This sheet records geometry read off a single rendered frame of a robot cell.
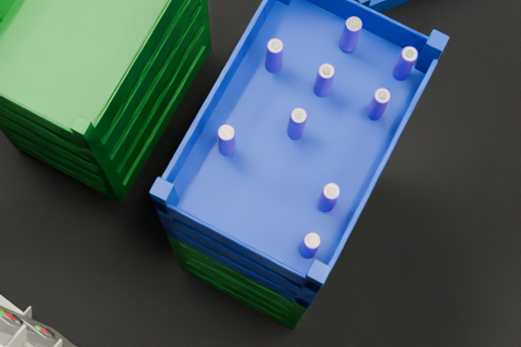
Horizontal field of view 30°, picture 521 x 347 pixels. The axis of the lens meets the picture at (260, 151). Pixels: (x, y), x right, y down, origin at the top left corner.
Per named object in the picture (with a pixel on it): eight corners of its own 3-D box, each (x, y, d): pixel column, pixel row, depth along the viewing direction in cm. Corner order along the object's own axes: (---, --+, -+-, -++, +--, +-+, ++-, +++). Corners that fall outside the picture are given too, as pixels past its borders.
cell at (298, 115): (291, 121, 109) (295, 103, 103) (306, 128, 109) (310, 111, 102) (284, 135, 108) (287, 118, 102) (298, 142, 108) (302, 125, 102)
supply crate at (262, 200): (280, -15, 114) (283, -46, 106) (436, 62, 111) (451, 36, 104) (153, 207, 106) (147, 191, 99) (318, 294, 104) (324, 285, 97)
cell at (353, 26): (365, 20, 105) (358, 42, 111) (350, 13, 105) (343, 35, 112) (357, 34, 105) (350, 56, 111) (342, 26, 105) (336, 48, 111)
